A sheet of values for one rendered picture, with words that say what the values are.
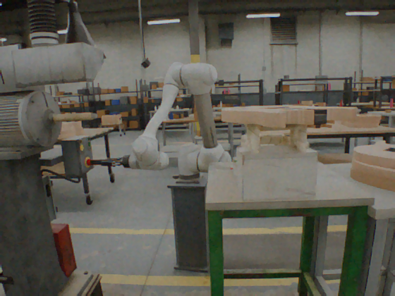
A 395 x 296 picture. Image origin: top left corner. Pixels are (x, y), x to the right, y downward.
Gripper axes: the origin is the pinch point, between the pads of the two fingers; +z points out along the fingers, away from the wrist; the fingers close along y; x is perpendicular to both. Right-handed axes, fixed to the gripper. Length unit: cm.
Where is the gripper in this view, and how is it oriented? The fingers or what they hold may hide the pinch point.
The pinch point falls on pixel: (96, 162)
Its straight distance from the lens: 153.6
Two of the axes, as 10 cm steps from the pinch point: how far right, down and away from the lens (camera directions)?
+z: -10.0, 0.3, 0.7
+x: -0.4, -9.8, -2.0
